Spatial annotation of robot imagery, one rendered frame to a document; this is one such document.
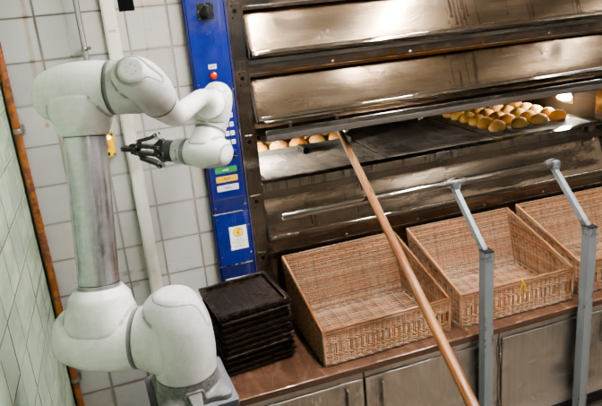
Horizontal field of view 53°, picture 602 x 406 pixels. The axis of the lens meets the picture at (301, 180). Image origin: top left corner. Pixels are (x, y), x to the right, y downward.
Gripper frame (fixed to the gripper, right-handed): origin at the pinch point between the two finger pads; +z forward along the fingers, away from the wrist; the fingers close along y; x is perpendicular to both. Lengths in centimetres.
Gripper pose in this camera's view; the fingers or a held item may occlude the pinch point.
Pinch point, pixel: (131, 149)
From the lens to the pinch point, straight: 221.5
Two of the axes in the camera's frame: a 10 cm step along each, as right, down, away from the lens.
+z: -8.9, -0.6, 4.5
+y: 0.9, 9.5, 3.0
